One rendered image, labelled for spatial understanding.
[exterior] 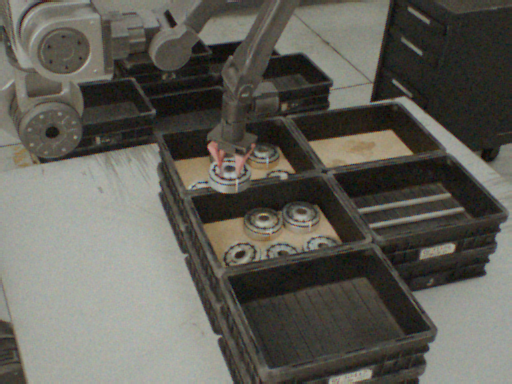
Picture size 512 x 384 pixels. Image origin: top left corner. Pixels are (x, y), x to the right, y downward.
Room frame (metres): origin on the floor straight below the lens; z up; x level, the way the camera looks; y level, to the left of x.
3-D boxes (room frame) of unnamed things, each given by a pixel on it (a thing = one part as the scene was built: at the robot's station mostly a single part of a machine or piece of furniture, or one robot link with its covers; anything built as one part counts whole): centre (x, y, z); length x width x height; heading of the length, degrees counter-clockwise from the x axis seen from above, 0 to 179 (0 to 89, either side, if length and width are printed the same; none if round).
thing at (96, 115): (2.40, 0.68, 0.37); 0.40 x 0.30 x 0.45; 119
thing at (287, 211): (1.50, -0.11, 0.86); 0.10 x 0.10 x 0.01
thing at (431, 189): (1.54, -0.41, 0.87); 0.40 x 0.30 x 0.11; 114
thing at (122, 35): (1.24, 0.30, 1.45); 0.09 x 0.08 x 0.12; 29
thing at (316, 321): (1.11, -0.16, 0.87); 0.40 x 0.30 x 0.11; 114
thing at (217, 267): (1.38, -0.04, 0.92); 0.40 x 0.30 x 0.02; 114
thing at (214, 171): (1.40, 0.08, 1.04); 0.10 x 0.10 x 0.01
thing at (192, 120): (2.59, 0.33, 0.31); 0.40 x 0.30 x 0.34; 119
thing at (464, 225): (1.54, -0.41, 0.92); 0.40 x 0.30 x 0.02; 114
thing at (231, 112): (1.41, 0.07, 1.22); 0.07 x 0.06 x 0.07; 119
